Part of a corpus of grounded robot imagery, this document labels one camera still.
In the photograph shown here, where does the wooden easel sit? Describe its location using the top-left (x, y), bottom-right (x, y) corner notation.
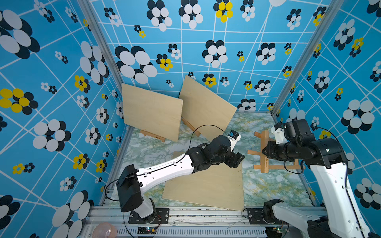
top-left (140, 130), bottom-right (166, 142)
top-left (181, 118), bottom-right (201, 137)
top-left (247, 131), bottom-right (305, 173)

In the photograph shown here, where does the plywood board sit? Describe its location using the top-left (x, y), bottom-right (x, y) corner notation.
top-left (162, 163), bottom-right (244, 211)
top-left (122, 84), bottom-right (183, 142)
top-left (179, 76), bottom-right (237, 141)

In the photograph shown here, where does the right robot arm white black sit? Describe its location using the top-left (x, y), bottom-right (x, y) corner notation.
top-left (262, 119), bottom-right (377, 238)

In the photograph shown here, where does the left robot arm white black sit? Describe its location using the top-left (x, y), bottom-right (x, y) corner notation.
top-left (116, 131), bottom-right (245, 221)

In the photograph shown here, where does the pink translucent bowl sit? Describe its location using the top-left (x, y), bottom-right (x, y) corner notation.
top-left (91, 222), bottom-right (117, 238)

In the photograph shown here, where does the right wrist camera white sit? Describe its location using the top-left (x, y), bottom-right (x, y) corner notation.
top-left (270, 123), bottom-right (288, 144)

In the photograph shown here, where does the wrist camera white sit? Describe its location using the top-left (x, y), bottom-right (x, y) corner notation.
top-left (228, 130), bottom-right (241, 150)
top-left (270, 123), bottom-right (288, 144)

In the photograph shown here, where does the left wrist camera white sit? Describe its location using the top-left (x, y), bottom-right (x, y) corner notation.
top-left (228, 130), bottom-right (241, 150)

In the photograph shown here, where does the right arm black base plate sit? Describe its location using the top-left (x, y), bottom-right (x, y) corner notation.
top-left (243, 208), bottom-right (285, 226)

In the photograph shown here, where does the aluminium front rail frame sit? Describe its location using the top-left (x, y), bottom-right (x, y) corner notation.
top-left (80, 206), bottom-right (308, 238)

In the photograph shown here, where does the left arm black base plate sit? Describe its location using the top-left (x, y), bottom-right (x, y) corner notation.
top-left (128, 208), bottom-right (170, 225)

